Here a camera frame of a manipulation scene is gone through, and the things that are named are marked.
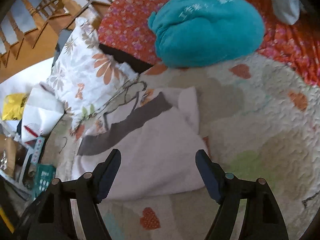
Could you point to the grey cloth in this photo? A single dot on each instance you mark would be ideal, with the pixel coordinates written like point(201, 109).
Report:
point(287, 11)

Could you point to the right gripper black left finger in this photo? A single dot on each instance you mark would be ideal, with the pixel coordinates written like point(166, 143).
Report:
point(50, 215)

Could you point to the yellow plastic bag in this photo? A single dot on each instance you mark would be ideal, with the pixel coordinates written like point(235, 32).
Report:
point(13, 106)

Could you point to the white floral pillow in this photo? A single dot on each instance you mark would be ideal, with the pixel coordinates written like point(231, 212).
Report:
point(84, 78)

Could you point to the wooden stair railing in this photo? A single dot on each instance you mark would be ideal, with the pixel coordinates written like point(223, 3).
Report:
point(30, 28)

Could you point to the white plastic bag red handles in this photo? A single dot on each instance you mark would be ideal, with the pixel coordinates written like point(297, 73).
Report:
point(41, 113)

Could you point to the pale pink embroidered garment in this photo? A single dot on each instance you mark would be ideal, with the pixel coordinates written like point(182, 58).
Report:
point(157, 134)

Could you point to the teal plush towel bundle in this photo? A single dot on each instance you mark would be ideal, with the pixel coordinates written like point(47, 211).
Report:
point(199, 33)

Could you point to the red floral blanket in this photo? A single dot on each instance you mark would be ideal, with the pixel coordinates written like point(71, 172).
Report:
point(124, 33)

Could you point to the teal cardboard box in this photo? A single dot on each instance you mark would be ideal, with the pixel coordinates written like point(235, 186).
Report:
point(43, 177)

